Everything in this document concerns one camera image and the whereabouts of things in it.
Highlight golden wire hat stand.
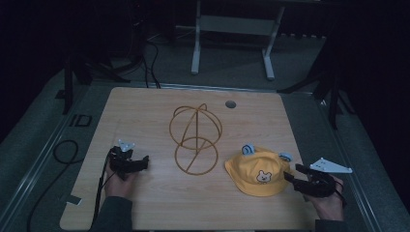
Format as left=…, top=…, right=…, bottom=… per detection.
left=168, top=102, right=223, bottom=177

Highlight person's right hand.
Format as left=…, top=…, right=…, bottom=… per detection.
left=304, top=175, right=346, bottom=222

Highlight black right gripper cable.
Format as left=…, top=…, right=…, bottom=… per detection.
left=334, top=180, right=348, bottom=208

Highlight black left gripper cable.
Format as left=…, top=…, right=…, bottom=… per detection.
left=91, top=154, right=114, bottom=228

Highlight person's left hand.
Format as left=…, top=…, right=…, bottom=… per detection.
left=103, top=161, right=137, bottom=199

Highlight black hanging cables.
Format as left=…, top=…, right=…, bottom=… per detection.
left=140, top=37, right=162, bottom=90

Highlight black floor cable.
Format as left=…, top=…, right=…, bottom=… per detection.
left=26, top=139, right=80, bottom=232

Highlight white metal desk frame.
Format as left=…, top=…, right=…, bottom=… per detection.
left=190, top=0, right=286, bottom=81

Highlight yellow bear hat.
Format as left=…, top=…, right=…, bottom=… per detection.
left=224, top=143, right=295, bottom=198

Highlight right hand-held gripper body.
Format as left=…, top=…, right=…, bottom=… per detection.
left=302, top=157, right=353, bottom=198

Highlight black tripod stand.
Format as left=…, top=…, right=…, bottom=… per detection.
left=62, top=52, right=132, bottom=116
left=276, top=44, right=357, bottom=131

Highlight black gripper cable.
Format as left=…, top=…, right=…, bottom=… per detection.
left=91, top=154, right=114, bottom=228
left=334, top=180, right=348, bottom=208

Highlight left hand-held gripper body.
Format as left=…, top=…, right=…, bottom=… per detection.
left=107, top=138, right=140, bottom=181

